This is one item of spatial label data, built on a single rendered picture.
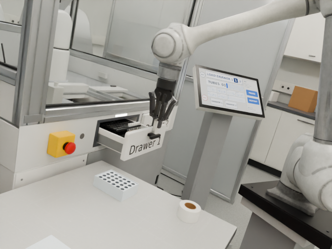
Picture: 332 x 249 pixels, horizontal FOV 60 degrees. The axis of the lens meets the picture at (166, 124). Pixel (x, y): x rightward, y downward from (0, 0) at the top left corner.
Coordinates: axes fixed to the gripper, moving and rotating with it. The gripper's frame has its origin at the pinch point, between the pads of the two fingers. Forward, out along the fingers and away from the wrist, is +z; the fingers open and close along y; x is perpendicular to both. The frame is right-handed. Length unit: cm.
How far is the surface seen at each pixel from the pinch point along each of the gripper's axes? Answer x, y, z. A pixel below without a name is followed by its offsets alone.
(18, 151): 50, 16, 6
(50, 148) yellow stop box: 39.8, 14.4, 7.1
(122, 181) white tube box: 26.3, -6.2, 13.8
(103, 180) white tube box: 31.5, -2.2, 13.6
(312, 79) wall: -357, -40, -39
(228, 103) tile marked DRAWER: -83, -5, -7
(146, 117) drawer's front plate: -15.5, 14.2, 1.7
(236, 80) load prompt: -99, -2, -22
